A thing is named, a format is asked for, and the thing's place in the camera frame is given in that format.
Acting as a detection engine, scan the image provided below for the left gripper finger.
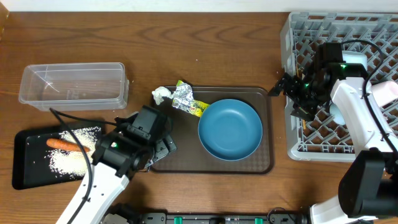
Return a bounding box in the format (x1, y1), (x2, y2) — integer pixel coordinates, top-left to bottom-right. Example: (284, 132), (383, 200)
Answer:
(152, 140), (169, 163)
(163, 134), (177, 154)

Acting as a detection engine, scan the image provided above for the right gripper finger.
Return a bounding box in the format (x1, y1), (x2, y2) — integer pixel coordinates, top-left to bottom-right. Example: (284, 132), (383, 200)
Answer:
(268, 73), (292, 96)
(290, 104), (316, 121)

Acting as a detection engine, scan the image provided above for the wooden chopstick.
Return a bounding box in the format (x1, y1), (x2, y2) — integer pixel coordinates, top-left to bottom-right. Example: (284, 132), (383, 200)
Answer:
(296, 65), (306, 130)

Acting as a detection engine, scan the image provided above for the light blue cup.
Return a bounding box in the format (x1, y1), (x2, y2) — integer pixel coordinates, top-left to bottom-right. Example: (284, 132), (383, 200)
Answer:
(329, 104), (345, 126)

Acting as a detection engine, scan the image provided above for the yellow green snack wrapper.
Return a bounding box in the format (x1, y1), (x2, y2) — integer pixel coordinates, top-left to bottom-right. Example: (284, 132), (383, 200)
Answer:
(177, 80), (209, 117)

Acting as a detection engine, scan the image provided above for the white tissue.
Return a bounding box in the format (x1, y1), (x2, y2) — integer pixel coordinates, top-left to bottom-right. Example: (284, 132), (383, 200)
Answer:
(152, 86), (173, 105)

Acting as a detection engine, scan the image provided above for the dark blue bowl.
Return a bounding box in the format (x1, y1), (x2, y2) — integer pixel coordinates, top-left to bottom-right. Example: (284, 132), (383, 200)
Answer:
(198, 99), (263, 161)

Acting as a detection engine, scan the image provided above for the pile of white rice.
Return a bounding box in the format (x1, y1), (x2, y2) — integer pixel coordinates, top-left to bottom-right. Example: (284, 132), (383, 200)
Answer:
(46, 126), (102, 179)

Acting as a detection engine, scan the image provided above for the pink cup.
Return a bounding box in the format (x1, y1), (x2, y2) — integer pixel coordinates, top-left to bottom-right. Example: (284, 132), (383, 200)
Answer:
(371, 81), (398, 107)

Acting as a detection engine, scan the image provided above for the orange carrot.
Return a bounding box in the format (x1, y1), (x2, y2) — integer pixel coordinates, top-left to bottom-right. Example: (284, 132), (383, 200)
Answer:
(46, 138), (81, 152)

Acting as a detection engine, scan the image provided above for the light blue bowl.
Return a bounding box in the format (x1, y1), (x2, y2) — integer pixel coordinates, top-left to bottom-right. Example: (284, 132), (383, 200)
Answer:
(342, 50), (368, 69)

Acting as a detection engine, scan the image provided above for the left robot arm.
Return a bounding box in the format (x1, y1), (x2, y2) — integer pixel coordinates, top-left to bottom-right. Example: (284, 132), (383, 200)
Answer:
(58, 112), (177, 223)

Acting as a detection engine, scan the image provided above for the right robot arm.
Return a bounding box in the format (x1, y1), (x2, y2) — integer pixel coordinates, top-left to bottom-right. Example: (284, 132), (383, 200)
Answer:
(269, 62), (397, 223)

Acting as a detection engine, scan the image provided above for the grey dishwasher rack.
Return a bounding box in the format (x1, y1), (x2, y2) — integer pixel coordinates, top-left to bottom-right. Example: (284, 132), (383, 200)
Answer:
(280, 12), (397, 162)

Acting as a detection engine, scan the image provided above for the clear plastic bin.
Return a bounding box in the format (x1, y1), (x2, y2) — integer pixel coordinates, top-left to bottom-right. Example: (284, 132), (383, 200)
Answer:
(19, 62), (129, 111)

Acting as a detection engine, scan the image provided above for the black tray bin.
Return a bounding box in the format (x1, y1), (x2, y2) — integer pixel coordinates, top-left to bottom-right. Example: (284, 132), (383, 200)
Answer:
(12, 126), (84, 190)

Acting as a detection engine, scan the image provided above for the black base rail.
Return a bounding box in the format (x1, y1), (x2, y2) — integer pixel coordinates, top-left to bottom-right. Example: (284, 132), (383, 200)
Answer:
(102, 203), (374, 224)

